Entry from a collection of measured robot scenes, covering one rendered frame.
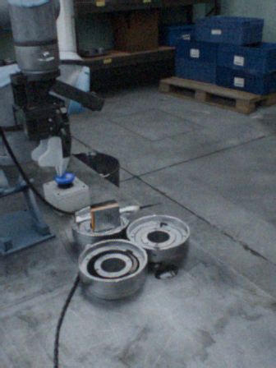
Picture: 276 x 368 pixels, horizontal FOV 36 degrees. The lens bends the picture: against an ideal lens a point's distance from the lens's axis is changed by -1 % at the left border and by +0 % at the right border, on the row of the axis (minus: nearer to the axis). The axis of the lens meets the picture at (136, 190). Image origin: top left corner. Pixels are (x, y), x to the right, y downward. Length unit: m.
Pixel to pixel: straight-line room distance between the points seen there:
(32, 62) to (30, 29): 0.05
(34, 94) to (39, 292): 0.34
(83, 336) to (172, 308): 0.13
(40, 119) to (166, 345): 0.44
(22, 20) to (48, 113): 0.16
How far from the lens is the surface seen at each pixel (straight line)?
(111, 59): 4.57
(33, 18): 0.74
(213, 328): 0.60
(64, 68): 1.07
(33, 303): 0.66
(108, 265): 0.68
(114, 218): 0.73
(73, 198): 0.85
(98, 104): 0.82
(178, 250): 0.68
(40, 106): 0.79
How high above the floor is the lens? 1.23
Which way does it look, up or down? 27 degrees down
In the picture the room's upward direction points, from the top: 2 degrees counter-clockwise
